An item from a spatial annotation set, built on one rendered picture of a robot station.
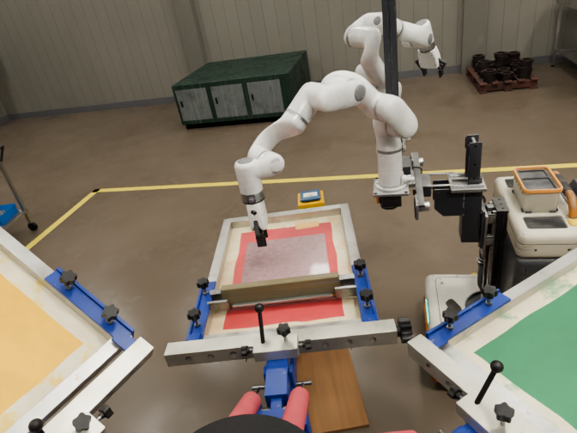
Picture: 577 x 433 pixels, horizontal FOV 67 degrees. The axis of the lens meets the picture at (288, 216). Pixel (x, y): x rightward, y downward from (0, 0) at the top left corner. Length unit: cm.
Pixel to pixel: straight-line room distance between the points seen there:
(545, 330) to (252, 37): 731
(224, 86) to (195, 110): 62
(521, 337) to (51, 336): 132
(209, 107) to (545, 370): 603
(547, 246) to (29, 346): 182
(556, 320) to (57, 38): 943
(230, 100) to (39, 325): 556
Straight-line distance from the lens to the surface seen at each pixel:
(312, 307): 154
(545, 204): 212
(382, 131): 171
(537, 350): 144
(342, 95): 141
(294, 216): 201
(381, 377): 255
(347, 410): 242
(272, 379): 124
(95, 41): 950
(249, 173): 135
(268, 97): 650
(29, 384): 136
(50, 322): 143
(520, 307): 156
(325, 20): 792
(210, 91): 674
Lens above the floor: 198
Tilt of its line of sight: 30 degrees down
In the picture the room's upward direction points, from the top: 10 degrees counter-clockwise
